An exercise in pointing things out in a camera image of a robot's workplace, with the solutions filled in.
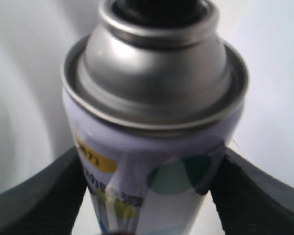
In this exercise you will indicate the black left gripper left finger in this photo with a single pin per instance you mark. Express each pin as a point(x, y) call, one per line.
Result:
point(47, 203)

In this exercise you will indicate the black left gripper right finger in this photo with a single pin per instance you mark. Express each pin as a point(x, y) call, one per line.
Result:
point(248, 200)

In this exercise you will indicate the white spray paint can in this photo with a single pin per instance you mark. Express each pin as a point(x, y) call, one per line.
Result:
point(152, 95)

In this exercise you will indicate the white backdrop cloth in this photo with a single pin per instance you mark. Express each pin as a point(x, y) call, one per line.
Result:
point(35, 35)

